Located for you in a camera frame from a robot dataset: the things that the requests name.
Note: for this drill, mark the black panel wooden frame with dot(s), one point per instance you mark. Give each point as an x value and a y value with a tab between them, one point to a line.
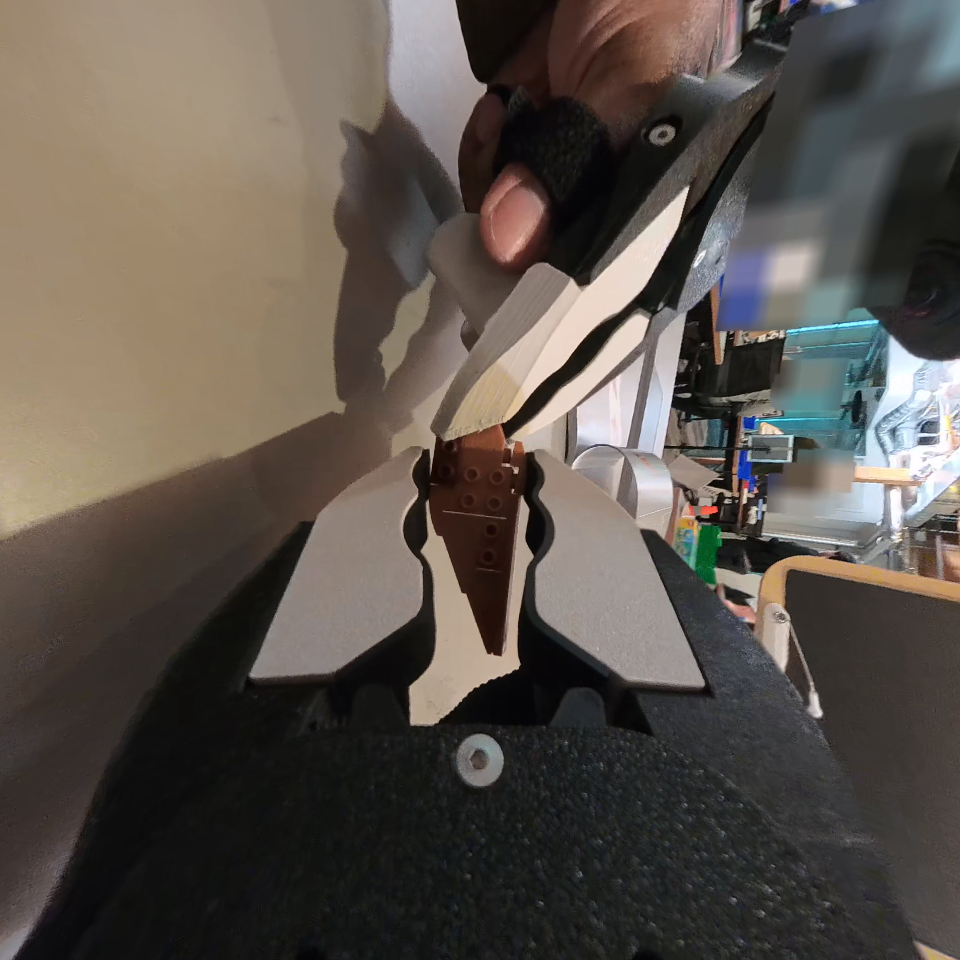
885	712

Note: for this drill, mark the orange brick ship hull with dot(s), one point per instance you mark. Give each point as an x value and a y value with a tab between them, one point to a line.
480	540

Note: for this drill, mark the colourful toy box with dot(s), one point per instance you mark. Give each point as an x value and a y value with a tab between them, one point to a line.
701	547

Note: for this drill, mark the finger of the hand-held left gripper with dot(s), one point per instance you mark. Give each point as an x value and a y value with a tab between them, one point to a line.
510	352
592	375

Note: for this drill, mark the person's left hand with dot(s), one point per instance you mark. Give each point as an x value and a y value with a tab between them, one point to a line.
630	52

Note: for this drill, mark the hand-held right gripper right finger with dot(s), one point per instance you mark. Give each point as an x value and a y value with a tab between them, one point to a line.
607	600

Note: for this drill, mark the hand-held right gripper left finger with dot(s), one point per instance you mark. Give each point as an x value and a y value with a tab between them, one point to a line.
345	585

